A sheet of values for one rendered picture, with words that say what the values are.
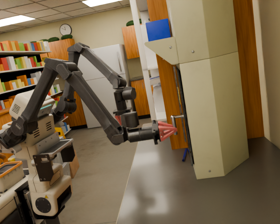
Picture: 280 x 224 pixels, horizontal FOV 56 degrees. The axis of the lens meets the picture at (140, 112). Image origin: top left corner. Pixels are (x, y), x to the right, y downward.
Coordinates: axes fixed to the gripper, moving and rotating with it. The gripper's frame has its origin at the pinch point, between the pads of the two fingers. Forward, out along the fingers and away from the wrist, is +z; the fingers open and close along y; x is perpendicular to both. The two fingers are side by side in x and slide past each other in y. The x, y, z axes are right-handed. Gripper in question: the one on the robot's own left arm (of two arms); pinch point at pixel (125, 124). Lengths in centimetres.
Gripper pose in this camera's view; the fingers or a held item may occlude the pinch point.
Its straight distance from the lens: 152.4
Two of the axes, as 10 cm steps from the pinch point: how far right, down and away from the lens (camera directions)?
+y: 9.8, -1.6, -1.2
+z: 1.8, 9.6, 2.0
